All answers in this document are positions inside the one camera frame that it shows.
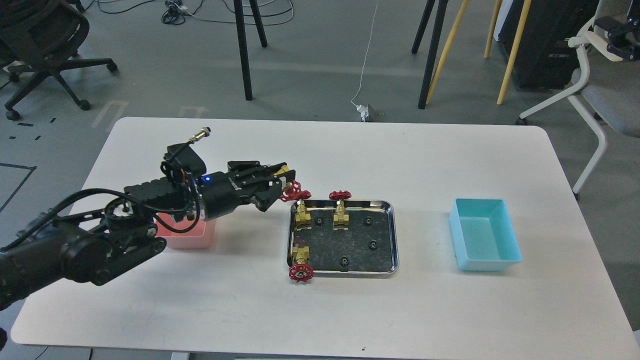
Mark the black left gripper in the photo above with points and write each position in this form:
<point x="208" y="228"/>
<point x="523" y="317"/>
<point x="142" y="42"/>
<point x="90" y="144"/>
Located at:
<point x="245" y="182"/>

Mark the brass valve red handwheel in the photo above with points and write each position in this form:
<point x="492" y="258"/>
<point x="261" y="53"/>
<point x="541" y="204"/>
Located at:
<point x="292" y="191"/>

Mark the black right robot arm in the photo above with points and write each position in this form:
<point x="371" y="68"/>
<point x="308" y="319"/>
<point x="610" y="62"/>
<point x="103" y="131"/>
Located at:
<point x="622" y="39"/>

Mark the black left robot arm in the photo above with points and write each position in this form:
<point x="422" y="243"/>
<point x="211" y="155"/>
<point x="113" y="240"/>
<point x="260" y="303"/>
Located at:
<point x="97" y="234"/>

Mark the brass valve top left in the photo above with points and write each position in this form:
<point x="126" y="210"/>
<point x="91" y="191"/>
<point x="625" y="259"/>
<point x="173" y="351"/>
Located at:
<point x="302" y="217"/>

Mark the brass valve top middle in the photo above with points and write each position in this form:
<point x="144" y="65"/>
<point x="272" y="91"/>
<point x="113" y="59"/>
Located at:
<point x="341" y="218"/>

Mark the pink plastic box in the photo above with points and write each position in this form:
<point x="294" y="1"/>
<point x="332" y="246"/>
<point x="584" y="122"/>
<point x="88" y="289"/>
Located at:
<point x="200" y="237"/>

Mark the brass valve bottom left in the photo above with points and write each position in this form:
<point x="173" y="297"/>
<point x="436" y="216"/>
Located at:
<point x="300" y="270"/>

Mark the blue plastic box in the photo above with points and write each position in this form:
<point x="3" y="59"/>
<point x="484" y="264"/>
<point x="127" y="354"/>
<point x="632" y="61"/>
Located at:
<point x="483" y="235"/>

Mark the white power adapter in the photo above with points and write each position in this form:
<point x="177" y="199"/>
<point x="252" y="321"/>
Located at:
<point x="367" y="113"/>

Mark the steel tray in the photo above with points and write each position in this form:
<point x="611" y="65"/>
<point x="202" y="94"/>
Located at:
<point x="328" y="246"/>

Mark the black tripod legs left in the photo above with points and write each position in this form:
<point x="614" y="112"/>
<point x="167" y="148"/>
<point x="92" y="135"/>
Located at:
<point x="242" y="41"/>

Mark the black stand legs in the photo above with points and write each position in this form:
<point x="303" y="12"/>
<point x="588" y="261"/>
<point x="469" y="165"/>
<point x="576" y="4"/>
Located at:
<point x="435" y="40"/>

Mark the black office chair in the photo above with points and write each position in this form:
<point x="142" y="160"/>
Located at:
<point x="45" y="36"/>

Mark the black cabinet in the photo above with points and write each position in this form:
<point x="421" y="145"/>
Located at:
<point x="544" y="59"/>

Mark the white office chair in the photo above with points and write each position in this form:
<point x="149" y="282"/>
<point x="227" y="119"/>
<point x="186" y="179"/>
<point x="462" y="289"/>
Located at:
<point x="605" y="88"/>

